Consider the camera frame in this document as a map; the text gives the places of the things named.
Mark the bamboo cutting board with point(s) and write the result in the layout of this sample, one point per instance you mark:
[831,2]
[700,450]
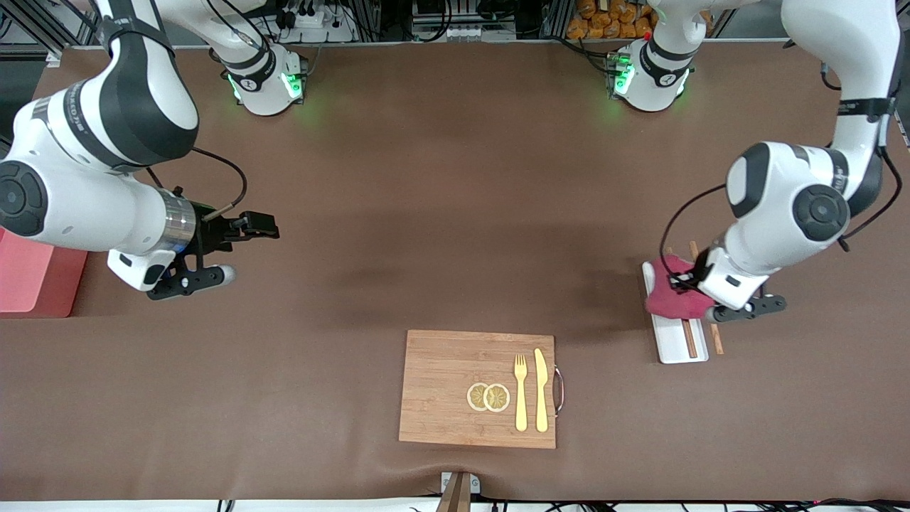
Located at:
[441,384]

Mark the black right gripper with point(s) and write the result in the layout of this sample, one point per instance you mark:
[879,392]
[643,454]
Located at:
[213,232]

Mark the pink terry cloth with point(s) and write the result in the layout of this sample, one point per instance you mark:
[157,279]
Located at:
[675,299]

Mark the yellow plastic knife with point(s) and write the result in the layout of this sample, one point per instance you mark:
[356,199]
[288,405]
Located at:
[541,391]

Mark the pink plastic bin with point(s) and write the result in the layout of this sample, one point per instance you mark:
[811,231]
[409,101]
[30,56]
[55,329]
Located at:
[28,277]

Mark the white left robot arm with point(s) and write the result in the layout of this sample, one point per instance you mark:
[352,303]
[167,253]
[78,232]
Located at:
[782,192]

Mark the white rectangular tray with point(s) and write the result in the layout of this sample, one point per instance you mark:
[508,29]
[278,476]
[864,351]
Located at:
[672,345]

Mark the bag of orange items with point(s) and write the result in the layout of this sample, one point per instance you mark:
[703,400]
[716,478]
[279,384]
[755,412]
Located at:
[604,21]

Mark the wooden rod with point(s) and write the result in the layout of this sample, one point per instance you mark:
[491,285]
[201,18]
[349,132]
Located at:
[716,340]
[691,341]

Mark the yellow plastic fork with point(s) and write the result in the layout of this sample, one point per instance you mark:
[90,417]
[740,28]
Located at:
[521,398]

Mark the lemon slice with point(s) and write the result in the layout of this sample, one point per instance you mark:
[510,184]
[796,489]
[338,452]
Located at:
[475,397]
[498,398]

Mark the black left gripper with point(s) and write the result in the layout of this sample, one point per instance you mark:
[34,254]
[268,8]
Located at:
[701,269]

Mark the white power strip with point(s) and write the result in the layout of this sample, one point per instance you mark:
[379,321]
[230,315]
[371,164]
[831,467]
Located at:
[313,21]

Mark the wooden post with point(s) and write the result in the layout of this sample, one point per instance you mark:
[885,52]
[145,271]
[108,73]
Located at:
[455,498]

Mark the white socket strip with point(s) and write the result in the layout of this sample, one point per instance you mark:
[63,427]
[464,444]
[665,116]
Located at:
[469,31]

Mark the grey metal bracket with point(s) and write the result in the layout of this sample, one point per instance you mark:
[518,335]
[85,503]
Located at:
[475,483]

